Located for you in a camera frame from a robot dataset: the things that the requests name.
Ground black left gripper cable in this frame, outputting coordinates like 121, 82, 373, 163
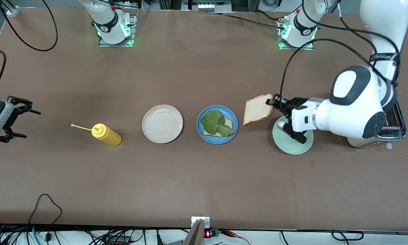
280, 38, 400, 102

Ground aluminium corner post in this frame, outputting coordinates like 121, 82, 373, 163
6, 0, 19, 16

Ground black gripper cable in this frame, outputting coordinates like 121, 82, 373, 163
280, 38, 400, 102
0, 0, 58, 102

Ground aluminium camera post with bracket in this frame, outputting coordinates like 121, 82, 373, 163
184, 216, 210, 245

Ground grey power strip device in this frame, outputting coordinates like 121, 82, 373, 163
182, 0, 232, 12

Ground black looped cable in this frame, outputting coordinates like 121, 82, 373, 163
29, 194, 62, 245

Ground green lettuce leaf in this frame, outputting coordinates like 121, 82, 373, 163
200, 110, 236, 137

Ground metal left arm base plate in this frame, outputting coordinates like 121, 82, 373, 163
278, 16, 315, 51

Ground black cable to arm base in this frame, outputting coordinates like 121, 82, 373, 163
211, 13, 286, 29

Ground blue plate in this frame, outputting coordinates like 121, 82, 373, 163
197, 105, 238, 145

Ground white bread slice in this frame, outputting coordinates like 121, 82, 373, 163
243, 94, 275, 127
203, 117, 234, 137

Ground beige chrome two-slot toaster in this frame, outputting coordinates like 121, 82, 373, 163
347, 99, 407, 149

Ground pale green plate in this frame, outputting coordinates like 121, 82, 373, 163
272, 116, 314, 155

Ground off-white plate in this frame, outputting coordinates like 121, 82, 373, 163
142, 104, 184, 144

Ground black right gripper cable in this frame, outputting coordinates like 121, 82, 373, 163
0, 0, 58, 102

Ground white side table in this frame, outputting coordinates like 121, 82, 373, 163
0, 225, 408, 245

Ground yellow squeeze bottle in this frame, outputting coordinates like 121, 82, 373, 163
71, 123, 122, 147

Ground red clip leads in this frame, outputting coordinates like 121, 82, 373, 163
221, 230, 250, 245

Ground teal cable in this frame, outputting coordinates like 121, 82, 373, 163
32, 225, 42, 245

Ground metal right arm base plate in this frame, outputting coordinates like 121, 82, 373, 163
98, 10, 136, 47

